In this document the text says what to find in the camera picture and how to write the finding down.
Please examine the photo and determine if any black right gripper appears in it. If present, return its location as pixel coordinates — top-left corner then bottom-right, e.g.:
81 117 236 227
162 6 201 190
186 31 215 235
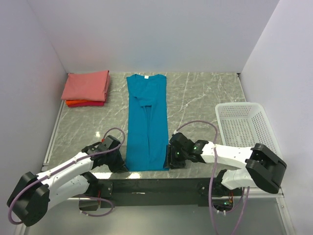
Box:
163 144 188 169

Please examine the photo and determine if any teal blue t shirt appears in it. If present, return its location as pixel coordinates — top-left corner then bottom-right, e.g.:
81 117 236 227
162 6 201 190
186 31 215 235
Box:
126 74 168 171

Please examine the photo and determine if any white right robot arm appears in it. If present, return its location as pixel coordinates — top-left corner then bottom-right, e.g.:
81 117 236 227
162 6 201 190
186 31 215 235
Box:
164 132 287 197

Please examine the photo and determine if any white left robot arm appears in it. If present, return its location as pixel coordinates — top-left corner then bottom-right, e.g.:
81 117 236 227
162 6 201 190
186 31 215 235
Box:
7 135 127 227

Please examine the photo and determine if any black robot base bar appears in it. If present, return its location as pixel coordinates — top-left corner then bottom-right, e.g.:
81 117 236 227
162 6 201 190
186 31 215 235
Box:
68 178 244 209

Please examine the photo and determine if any white perforated plastic basket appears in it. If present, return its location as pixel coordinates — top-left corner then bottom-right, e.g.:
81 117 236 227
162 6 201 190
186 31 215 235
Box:
215 102 283 158

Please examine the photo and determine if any folded orange t shirt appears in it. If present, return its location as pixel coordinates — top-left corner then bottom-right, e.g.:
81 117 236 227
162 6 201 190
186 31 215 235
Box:
65 100 93 107

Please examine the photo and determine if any folded salmon pink t shirt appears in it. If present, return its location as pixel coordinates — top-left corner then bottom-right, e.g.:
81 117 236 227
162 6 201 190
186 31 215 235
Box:
61 70 109 101

